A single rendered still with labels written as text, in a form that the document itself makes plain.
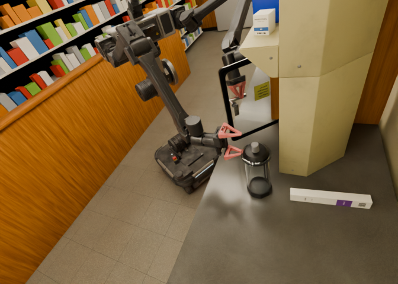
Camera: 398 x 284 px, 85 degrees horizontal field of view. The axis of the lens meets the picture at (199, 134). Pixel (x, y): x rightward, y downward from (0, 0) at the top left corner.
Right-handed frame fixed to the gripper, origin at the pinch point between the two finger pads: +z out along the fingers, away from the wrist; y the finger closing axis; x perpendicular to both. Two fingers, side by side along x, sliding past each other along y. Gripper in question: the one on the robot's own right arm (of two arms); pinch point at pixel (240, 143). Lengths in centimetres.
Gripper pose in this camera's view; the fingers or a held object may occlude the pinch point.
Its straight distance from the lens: 81.0
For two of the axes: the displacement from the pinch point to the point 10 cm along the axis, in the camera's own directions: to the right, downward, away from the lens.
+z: 9.0, 0.9, -4.3
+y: -2.3, -7.3, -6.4
